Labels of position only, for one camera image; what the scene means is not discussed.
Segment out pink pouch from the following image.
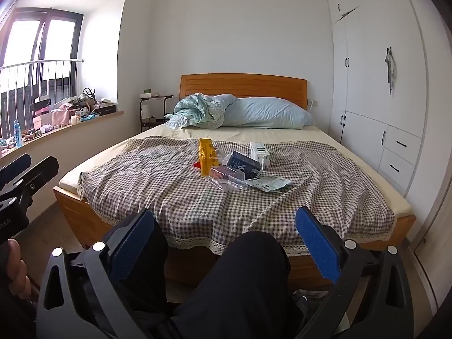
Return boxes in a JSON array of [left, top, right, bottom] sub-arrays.
[[51, 109, 70, 128]]

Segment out checkered blanket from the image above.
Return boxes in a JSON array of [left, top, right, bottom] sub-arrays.
[[78, 136, 396, 257]]

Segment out clear plastic film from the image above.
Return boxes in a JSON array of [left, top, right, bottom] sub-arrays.
[[214, 148, 234, 166]]

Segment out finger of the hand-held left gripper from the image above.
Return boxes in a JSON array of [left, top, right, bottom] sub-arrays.
[[0, 155, 59, 212], [0, 153, 32, 186]]

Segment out clear plastic container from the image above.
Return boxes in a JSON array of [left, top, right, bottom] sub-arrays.
[[208, 165, 248, 191]]

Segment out cream mattress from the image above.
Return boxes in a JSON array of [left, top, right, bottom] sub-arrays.
[[58, 125, 412, 220]]

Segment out bedside table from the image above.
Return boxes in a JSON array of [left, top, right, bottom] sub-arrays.
[[139, 95, 174, 133]]

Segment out light blue pillow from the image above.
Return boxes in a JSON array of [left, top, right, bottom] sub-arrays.
[[222, 95, 315, 129]]

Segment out person's black trousers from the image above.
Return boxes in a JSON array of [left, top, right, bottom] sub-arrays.
[[67, 215, 304, 339]]

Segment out yellow box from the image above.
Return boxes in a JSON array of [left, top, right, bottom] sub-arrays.
[[198, 138, 217, 176]]

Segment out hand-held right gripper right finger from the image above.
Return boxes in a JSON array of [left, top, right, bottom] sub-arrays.
[[294, 206, 415, 339]]

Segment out white door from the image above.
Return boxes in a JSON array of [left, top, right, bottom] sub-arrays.
[[404, 0, 452, 311]]

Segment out white wardrobe drawer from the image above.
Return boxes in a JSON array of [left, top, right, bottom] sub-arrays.
[[378, 148, 415, 193], [383, 125, 422, 165]]

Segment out wooden window sill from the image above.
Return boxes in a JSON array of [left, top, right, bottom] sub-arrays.
[[0, 110, 125, 158]]

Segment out dark framed window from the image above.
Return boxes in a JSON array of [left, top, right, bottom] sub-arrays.
[[0, 7, 84, 138]]

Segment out wooden bed frame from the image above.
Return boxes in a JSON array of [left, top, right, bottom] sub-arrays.
[[53, 74, 417, 290]]

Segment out metal railing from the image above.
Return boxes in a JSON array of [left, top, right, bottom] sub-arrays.
[[0, 58, 85, 138]]

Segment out dark blue box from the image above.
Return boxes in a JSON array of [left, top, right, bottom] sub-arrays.
[[226, 151, 262, 180]]

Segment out crumpled floral quilt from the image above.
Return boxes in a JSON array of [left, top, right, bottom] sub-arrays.
[[164, 93, 238, 129]]

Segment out white wardrobe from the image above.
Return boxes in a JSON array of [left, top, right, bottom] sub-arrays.
[[327, 0, 429, 198]]

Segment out hanging keys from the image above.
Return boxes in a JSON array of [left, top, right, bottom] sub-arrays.
[[385, 47, 397, 94]]

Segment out person's left hand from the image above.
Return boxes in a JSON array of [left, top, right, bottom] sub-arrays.
[[0, 238, 33, 301]]

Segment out green and white leaflet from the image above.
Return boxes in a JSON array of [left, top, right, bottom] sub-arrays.
[[245, 176, 295, 194]]

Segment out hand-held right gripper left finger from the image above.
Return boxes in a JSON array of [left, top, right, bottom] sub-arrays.
[[35, 209, 158, 339]]

